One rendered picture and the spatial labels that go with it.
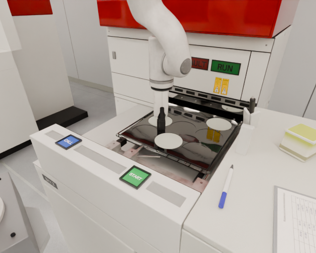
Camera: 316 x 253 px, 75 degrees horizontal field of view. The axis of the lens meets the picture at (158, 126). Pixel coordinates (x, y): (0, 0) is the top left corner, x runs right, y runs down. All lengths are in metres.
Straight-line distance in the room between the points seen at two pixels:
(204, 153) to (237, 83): 0.35
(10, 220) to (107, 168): 0.22
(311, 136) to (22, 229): 0.69
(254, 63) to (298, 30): 1.49
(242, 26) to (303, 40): 1.56
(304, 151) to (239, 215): 0.27
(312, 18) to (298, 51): 0.27
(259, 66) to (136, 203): 0.66
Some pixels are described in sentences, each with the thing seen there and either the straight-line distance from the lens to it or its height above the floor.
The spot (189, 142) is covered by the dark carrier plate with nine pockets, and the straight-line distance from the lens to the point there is 0.73.
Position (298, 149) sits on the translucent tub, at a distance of 0.65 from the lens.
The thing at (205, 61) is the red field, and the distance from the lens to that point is 0.93.
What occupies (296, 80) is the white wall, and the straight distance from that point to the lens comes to 2.41.
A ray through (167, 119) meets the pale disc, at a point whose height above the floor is 0.90.
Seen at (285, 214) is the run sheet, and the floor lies 0.97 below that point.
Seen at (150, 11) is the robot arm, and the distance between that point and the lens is 0.61.
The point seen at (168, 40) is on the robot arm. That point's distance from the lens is 0.58.
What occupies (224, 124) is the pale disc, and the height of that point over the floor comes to 0.90.
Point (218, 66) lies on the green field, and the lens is 0.91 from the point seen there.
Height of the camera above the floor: 1.32
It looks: 31 degrees down
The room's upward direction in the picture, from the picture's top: straight up
